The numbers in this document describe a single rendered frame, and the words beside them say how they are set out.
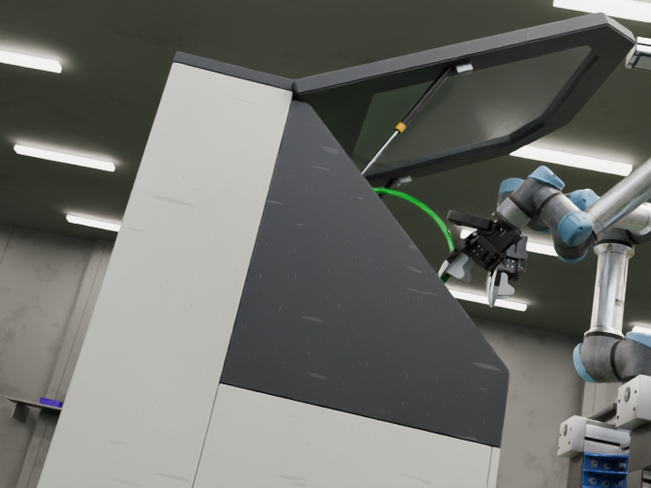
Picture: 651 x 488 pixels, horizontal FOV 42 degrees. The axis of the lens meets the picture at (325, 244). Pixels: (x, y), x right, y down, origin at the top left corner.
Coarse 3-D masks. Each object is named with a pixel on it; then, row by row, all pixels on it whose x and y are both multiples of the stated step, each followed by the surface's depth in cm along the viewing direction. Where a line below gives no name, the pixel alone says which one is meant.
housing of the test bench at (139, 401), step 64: (192, 64) 189; (192, 128) 184; (256, 128) 186; (192, 192) 179; (256, 192) 181; (128, 256) 172; (192, 256) 174; (128, 320) 168; (192, 320) 169; (128, 384) 164; (192, 384) 165; (64, 448) 158; (128, 448) 160; (192, 448) 161
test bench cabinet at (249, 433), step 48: (240, 432) 163; (288, 432) 164; (336, 432) 166; (384, 432) 167; (240, 480) 160; (288, 480) 161; (336, 480) 162; (384, 480) 164; (432, 480) 165; (480, 480) 166
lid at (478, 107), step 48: (480, 48) 198; (528, 48) 203; (576, 48) 217; (624, 48) 222; (336, 96) 194; (384, 96) 207; (432, 96) 216; (480, 96) 226; (528, 96) 237; (576, 96) 244; (384, 144) 236; (432, 144) 248; (480, 144) 261
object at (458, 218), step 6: (450, 210) 203; (456, 210) 203; (450, 216) 202; (456, 216) 202; (462, 216) 201; (468, 216) 200; (474, 216) 199; (450, 222) 203; (456, 222) 202; (462, 222) 201; (468, 222) 200; (474, 222) 199; (480, 222) 198; (486, 222) 198; (492, 222) 198; (474, 228) 202; (480, 228) 199; (486, 228) 197
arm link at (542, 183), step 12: (540, 168) 193; (528, 180) 194; (540, 180) 192; (552, 180) 191; (516, 192) 195; (528, 192) 192; (540, 192) 191; (552, 192) 190; (516, 204) 193; (528, 204) 193; (540, 204) 191; (528, 216) 194
